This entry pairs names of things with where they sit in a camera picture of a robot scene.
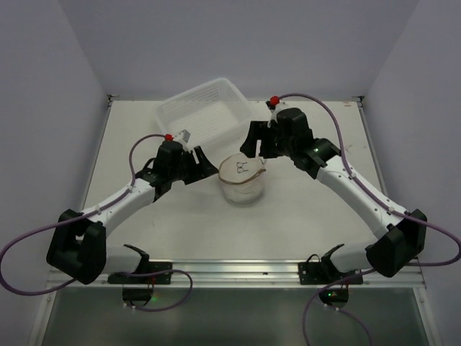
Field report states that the round white mesh laundry bag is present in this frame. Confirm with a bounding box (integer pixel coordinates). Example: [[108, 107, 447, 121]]
[[218, 153, 266, 208]]

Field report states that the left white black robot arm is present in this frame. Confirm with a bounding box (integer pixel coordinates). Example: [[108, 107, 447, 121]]
[[46, 141, 218, 285]]

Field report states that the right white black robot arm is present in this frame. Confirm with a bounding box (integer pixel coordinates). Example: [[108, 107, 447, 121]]
[[240, 107, 427, 282]]

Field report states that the white plastic perforated basket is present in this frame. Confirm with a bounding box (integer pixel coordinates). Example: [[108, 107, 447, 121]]
[[153, 78, 254, 148]]

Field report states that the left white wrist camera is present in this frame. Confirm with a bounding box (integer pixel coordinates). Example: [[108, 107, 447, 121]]
[[174, 130, 191, 151]]

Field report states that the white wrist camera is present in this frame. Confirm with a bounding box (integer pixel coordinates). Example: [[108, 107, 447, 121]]
[[266, 100, 289, 128], [174, 130, 191, 151]]

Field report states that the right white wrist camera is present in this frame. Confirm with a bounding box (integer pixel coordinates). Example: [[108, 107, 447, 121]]
[[266, 100, 289, 128]]

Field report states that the aluminium mounting rail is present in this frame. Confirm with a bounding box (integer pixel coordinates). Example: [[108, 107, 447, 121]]
[[46, 257, 422, 289]]

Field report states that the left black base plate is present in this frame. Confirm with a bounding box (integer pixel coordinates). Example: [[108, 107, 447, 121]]
[[107, 261, 172, 285]]

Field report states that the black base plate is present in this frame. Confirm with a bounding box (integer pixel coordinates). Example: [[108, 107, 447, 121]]
[[107, 261, 172, 285], [297, 254, 363, 285]]

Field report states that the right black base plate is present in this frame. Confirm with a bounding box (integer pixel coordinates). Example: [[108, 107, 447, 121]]
[[297, 254, 363, 285]]

